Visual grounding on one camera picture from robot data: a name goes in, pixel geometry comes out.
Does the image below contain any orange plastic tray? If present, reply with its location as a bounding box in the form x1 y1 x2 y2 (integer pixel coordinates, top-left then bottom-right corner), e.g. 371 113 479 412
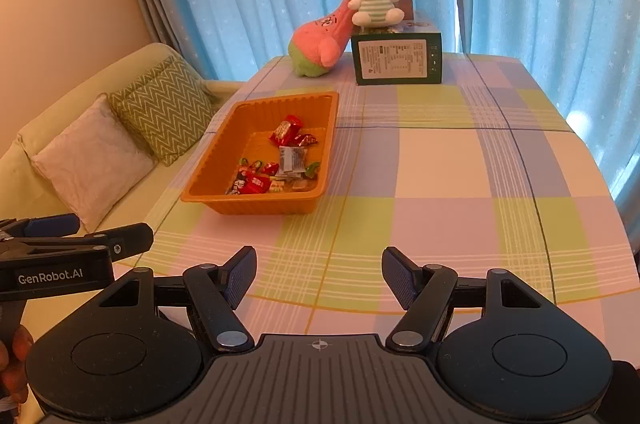
180 91 341 216

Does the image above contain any long dark snack packet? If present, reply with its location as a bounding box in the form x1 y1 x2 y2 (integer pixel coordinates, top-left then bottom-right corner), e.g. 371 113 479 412
225 157 263 196

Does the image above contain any pink star plush toy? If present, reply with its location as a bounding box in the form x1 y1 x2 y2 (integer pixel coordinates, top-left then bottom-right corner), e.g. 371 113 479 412
287 0 357 78

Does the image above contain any pastel checkered tablecloth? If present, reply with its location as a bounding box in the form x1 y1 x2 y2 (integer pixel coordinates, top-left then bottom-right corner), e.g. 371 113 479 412
115 52 628 350

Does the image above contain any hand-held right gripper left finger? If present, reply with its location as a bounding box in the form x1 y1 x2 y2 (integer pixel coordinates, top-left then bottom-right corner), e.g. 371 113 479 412
97 245 258 351

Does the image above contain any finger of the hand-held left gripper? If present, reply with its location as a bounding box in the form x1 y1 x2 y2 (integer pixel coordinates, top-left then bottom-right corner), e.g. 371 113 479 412
0 213 81 241
0 223 154 262

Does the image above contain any green chevron pillow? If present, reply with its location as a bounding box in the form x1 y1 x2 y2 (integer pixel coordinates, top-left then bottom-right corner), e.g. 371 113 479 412
107 56 216 166

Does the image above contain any green cardboard box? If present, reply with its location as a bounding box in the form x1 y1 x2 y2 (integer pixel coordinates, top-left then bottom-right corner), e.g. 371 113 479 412
350 17 442 86

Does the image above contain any white quilted pillow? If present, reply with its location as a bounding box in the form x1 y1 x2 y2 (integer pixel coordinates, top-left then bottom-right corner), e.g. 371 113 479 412
31 94 156 232

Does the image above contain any cream sofa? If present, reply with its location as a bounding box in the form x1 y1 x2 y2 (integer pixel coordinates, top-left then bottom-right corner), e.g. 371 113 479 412
0 42 241 340

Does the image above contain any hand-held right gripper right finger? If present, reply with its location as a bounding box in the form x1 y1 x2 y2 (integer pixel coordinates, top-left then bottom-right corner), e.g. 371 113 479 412
381 247 543 352

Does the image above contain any person's left hand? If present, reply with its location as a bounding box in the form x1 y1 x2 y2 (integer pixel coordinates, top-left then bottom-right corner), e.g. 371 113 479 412
0 324 35 405

